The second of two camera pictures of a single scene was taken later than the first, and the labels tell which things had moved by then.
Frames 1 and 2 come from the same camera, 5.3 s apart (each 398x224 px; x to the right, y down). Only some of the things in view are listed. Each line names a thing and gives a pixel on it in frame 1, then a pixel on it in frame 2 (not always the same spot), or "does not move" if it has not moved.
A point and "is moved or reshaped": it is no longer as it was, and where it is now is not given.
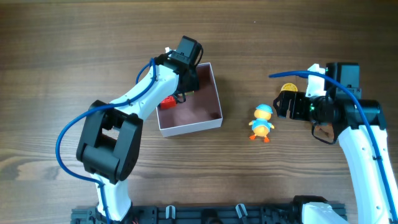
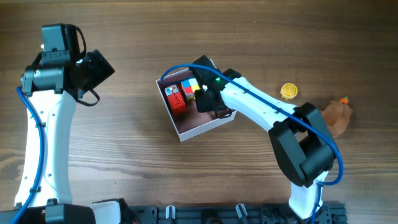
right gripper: x=296 y=99 to x=202 y=107
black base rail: x=285 y=213 does not move
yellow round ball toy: x=289 y=86 does not move
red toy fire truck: x=168 y=102 is moved or reshaped
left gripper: x=194 y=83 to x=102 y=68
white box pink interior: x=201 y=111 is moved or reshaped
